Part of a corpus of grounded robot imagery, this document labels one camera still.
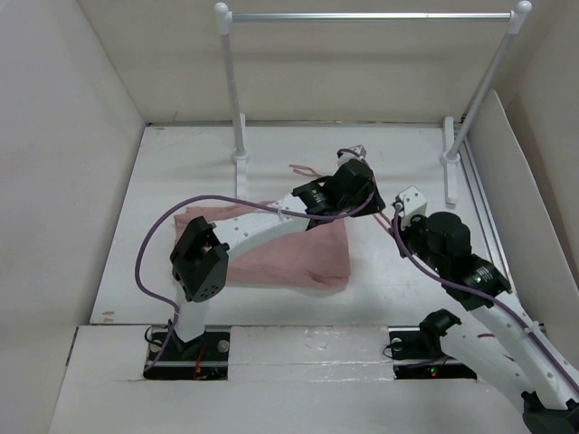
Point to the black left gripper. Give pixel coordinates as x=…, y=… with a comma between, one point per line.
x=374, y=207

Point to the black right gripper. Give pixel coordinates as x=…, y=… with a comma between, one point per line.
x=417, y=220

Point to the pink trousers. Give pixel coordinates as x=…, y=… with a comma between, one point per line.
x=317, y=259

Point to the pink clothes hanger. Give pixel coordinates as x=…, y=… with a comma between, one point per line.
x=384, y=222

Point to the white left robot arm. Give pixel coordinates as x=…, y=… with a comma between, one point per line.
x=202, y=254

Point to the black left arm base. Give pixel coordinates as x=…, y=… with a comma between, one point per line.
x=204, y=359

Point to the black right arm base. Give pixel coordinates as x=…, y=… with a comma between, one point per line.
x=414, y=359

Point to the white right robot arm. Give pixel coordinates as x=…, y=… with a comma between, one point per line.
x=530, y=372

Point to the white clothes rack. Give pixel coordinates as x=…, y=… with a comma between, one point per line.
x=432, y=64

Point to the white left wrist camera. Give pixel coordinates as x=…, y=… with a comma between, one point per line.
x=348, y=153

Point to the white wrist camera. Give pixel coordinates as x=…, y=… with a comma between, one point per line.
x=348, y=153
x=410, y=202

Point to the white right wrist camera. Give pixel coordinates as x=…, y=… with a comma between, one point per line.
x=410, y=202

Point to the aluminium side rail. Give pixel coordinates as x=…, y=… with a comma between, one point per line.
x=488, y=228

